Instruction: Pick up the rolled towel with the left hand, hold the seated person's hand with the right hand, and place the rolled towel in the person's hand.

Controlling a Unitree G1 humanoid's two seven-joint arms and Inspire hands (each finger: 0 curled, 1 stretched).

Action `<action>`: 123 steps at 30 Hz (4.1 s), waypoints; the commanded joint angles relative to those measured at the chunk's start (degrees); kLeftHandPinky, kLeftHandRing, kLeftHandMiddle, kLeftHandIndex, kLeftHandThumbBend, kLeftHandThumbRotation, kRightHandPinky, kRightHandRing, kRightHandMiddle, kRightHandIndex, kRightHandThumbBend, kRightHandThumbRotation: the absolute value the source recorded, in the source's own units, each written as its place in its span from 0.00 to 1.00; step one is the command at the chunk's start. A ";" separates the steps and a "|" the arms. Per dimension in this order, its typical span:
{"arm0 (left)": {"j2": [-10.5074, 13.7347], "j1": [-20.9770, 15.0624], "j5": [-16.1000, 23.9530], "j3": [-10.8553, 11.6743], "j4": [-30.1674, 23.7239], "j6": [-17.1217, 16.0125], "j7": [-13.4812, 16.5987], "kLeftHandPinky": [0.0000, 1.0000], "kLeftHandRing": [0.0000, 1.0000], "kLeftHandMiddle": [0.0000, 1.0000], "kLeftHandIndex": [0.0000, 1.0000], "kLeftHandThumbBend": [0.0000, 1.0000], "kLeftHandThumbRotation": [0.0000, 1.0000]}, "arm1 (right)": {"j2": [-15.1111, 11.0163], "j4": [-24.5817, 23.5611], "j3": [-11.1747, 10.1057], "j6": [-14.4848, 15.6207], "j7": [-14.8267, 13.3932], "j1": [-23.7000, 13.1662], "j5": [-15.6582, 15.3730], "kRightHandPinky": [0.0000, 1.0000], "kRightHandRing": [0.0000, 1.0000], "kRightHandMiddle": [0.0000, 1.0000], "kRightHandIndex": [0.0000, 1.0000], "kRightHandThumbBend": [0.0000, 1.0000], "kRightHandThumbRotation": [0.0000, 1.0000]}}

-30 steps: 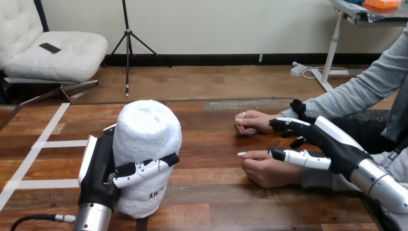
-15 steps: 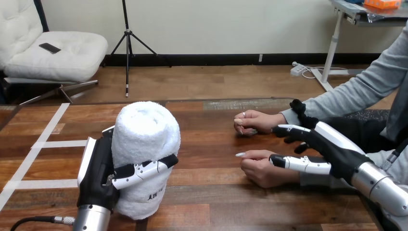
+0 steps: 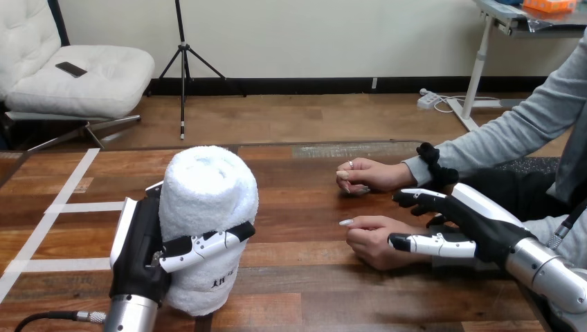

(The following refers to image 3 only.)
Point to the person's hand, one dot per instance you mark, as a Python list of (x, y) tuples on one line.
[(376, 243), (376, 174)]

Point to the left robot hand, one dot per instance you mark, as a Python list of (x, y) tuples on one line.
[(137, 256)]

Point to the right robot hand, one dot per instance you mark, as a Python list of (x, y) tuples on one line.
[(486, 233)]

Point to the white towel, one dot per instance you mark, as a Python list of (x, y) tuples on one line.
[(206, 192)]

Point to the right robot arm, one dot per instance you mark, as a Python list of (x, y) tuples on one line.
[(550, 275)]

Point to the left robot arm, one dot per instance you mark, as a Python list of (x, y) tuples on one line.
[(130, 316)]

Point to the person's body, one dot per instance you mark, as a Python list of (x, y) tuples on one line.
[(518, 192)]

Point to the black hair scrunchie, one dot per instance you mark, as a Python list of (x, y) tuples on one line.
[(438, 172)]

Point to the white power strip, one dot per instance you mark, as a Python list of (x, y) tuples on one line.
[(427, 99)]

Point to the white desk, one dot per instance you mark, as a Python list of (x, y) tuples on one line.
[(479, 64)]

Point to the white cushioned chair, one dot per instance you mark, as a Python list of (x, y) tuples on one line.
[(91, 78)]

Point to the black tripod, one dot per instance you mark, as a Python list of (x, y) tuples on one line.
[(183, 68)]

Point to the black phone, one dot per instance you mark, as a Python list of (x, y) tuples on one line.
[(71, 69)]

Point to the foil sheet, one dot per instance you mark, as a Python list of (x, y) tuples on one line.
[(557, 22)]

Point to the orange thing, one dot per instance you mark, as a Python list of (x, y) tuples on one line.
[(548, 4)]

